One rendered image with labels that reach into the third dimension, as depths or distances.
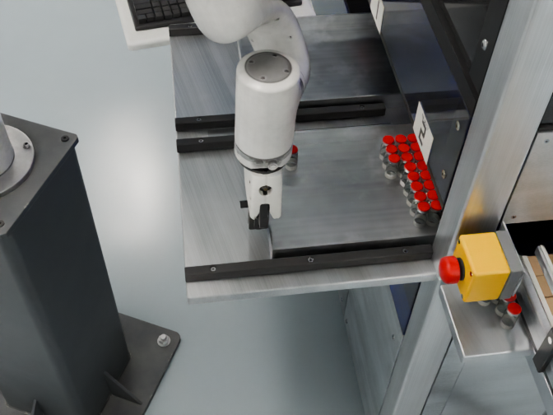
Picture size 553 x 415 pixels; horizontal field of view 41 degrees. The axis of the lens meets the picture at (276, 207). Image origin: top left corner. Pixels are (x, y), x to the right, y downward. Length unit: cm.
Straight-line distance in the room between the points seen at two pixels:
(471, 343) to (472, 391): 48
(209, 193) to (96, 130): 145
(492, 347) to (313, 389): 97
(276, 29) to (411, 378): 77
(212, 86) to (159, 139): 117
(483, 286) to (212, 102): 66
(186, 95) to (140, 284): 92
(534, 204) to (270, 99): 41
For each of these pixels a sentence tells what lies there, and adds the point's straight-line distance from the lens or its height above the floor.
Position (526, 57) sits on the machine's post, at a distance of 90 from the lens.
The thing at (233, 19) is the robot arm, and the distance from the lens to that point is 90.
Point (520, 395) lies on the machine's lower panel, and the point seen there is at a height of 39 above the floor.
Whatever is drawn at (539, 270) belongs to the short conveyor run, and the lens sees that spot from 121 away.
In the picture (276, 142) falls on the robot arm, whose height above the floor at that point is 114.
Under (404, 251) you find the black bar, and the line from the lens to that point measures 121.
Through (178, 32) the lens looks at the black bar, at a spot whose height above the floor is 89.
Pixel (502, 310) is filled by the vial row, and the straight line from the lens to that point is 119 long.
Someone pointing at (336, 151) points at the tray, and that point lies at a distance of 137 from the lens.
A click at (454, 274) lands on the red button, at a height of 101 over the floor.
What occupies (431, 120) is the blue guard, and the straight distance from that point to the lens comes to 118.
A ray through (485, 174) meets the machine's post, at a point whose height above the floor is 113.
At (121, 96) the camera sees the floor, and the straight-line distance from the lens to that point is 282.
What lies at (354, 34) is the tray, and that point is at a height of 88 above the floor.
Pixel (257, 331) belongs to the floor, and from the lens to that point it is 215.
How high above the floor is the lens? 186
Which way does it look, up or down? 50 degrees down
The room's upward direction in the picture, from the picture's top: 2 degrees clockwise
